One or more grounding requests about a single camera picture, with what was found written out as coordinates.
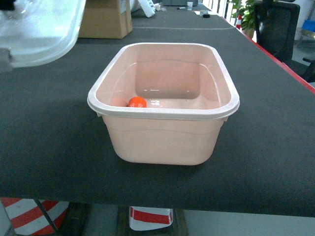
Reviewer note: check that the orange cylindrical capacitor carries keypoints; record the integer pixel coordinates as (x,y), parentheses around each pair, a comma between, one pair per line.
(137,102)

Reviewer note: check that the pink plastic box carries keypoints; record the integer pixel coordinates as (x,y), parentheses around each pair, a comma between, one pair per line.
(189,95)

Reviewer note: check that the brown cardboard box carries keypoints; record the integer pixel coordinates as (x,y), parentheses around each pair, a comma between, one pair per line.
(106,19)

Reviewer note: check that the red white traffic cone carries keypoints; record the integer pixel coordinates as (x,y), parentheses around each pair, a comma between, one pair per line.
(146,221)

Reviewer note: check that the white paper cup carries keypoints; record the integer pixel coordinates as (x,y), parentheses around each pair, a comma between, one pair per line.
(189,5)

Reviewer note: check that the green potted plant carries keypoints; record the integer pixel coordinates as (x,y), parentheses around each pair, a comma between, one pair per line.
(243,12)

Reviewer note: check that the clear plastic lid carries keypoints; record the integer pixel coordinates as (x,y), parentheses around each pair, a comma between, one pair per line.
(37,32)

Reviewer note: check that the black mesh chair back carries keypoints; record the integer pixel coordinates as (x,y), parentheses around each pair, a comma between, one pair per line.
(275,26)

